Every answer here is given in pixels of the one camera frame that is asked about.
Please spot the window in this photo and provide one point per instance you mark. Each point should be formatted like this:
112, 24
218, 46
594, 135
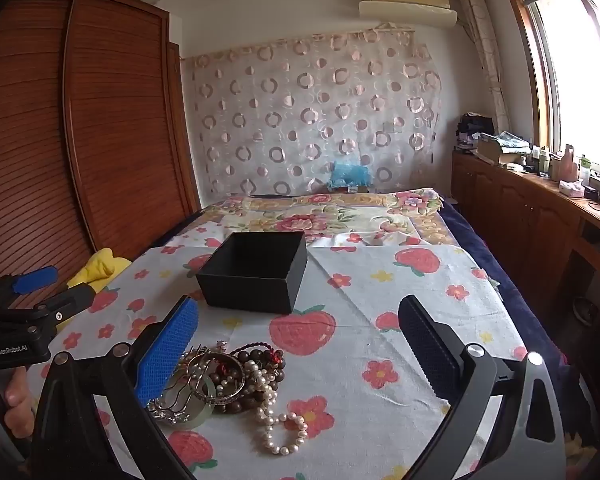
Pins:
575, 75

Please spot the green capped bottle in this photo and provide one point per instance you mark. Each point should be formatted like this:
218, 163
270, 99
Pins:
585, 167

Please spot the brown wooden wardrobe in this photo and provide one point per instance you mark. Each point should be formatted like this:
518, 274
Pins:
105, 135

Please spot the floral blanket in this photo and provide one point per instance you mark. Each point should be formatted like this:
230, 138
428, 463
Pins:
290, 220

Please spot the pile of dark clothes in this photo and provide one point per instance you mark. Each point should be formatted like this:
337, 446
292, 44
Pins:
472, 127

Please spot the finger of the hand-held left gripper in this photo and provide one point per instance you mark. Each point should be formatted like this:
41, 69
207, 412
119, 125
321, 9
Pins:
65, 305
35, 280

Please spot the yellow plush toy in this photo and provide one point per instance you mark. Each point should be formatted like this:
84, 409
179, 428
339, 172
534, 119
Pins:
97, 267

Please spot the person's left hand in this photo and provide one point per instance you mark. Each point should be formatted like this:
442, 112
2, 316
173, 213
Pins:
12, 395

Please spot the dark blue bed sheet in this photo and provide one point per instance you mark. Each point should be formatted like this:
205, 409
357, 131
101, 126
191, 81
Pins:
505, 285

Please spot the wooden cabinet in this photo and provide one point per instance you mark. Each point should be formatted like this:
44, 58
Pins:
520, 220

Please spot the patterned window curtain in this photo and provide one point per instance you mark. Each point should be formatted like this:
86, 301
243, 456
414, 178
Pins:
485, 50

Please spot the circle pattern wall cloth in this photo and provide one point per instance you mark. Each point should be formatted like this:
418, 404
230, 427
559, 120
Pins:
305, 110

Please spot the white tissue pack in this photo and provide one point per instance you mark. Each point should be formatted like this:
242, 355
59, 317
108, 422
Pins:
571, 187

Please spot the metal bangle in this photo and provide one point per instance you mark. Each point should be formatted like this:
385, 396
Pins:
232, 392

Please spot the white air conditioner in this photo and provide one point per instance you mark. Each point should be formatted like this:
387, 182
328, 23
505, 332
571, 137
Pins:
405, 5

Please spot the strawberry print cloth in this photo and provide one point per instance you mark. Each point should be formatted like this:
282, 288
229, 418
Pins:
360, 310

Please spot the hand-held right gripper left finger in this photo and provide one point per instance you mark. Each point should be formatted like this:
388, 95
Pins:
167, 350

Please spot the blue ruffled bag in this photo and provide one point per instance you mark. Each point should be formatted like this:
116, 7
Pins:
349, 174

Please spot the green jade bangle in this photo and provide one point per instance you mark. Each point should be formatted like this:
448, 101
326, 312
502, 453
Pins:
207, 409

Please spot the black box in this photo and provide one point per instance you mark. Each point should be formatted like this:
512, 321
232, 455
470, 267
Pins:
250, 285

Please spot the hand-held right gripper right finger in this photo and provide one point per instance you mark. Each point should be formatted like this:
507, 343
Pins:
425, 350

